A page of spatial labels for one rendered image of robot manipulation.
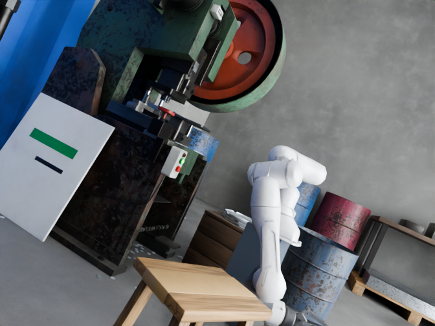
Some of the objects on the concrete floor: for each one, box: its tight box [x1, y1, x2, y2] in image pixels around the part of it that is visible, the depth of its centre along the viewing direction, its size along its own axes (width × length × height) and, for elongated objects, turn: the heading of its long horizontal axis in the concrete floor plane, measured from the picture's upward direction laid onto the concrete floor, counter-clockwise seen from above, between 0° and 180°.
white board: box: [0, 92, 115, 241], centre depth 161 cm, size 14×50×59 cm, turn 162°
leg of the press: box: [41, 47, 174, 277], centre depth 164 cm, size 92×12×90 cm, turn 162°
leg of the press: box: [135, 153, 210, 259], centre depth 215 cm, size 92×12×90 cm, turn 162°
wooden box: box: [181, 210, 244, 271], centre depth 209 cm, size 40×38×35 cm
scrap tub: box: [280, 225, 360, 325], centre depth 218 cm, size 42×42×48 cm
